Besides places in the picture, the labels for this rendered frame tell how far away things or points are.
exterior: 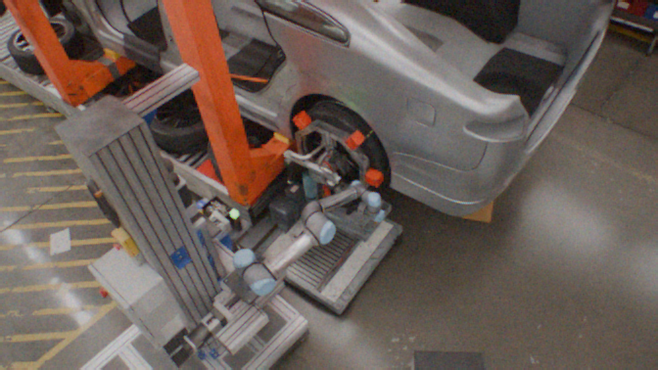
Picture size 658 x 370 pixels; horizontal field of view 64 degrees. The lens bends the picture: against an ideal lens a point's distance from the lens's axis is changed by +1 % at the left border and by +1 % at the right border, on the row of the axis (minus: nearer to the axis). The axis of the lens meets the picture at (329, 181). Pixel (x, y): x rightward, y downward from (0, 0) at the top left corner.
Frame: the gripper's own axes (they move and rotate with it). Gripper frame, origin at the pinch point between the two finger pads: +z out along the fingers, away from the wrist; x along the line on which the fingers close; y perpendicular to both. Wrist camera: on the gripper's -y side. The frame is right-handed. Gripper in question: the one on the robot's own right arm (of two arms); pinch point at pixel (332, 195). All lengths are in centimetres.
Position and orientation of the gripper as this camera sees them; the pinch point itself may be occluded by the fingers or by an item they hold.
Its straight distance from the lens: 324.0
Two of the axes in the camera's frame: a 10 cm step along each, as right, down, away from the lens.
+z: -8.2, -4.0, 4.1
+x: -5.6, 6.4, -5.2
